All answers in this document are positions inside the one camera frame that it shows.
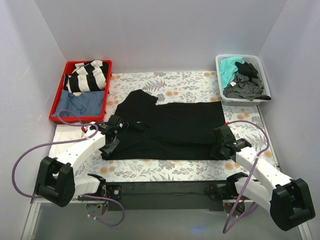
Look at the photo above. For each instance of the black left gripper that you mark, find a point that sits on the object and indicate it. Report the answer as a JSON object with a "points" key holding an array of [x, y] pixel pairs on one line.
{"points": [[110, 146]]}

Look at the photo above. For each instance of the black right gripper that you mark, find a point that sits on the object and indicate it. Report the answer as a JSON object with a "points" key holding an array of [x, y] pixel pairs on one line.
{"points": [[219, 150]]}

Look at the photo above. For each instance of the black t-shirt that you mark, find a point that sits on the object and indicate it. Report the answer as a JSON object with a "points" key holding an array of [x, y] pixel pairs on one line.
{"points": [[171, 131]]}

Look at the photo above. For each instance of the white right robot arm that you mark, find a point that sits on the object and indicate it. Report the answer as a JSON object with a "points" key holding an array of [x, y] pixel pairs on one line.
{"points": [[287, 200]]}

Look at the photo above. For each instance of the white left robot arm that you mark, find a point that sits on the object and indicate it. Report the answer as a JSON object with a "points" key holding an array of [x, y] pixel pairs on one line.
{"points": [[56, 180]]}

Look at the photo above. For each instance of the white plastic laundry basket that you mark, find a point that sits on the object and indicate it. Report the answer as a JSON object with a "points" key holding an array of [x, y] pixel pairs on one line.
{"points": [[255, 61]]}

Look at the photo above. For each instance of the white folded cloth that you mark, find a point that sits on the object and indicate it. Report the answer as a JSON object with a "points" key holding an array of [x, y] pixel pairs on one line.
{"points": [[64, 133]]}

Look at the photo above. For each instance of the blue folded shirt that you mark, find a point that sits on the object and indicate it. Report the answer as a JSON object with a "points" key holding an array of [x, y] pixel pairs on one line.
{"points": [[83, 104]]}

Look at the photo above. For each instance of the grey t-shirt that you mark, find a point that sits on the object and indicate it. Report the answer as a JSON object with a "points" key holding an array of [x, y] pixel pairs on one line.
{"points": [[244, 87]]}

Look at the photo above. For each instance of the black white striped shirt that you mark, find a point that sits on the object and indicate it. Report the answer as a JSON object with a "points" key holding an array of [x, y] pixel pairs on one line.
{"points": [[90, 76]]}

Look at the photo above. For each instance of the teal t-shirt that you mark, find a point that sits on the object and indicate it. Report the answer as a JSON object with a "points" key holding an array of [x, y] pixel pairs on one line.
{"points": [[228, 69]]}

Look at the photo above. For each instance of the red plastic tray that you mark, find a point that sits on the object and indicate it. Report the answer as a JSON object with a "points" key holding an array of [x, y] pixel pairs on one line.
{"points": [[69, 116]]}

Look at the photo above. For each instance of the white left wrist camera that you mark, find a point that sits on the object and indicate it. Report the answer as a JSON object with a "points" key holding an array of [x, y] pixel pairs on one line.
{"points": [[89, 129]]}

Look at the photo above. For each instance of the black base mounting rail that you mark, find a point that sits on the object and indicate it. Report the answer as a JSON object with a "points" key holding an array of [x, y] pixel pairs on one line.
{"points": [[171, 195]]}

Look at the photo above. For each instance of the aluminium table frame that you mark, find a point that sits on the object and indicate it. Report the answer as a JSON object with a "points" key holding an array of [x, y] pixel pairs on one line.
{"points": [[85, 219]]}

